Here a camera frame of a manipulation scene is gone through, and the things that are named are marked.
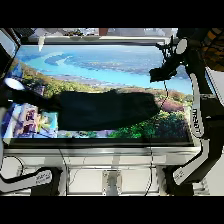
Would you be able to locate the black cable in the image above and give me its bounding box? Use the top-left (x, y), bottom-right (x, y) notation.
top-left (58, 148), bottom-right (73, 196)
top-left (144, 78), bottom-right (170, 196)

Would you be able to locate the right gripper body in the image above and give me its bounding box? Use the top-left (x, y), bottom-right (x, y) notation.
top-left (149, 62), bottom-right (183, 84)

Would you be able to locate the silver frame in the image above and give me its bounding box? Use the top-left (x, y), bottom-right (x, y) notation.
top-left (0, 34), bottom-right (214, 196)

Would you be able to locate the black garment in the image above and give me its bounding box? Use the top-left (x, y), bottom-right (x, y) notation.
top-left (54, 89), bottom-right (162, 132)

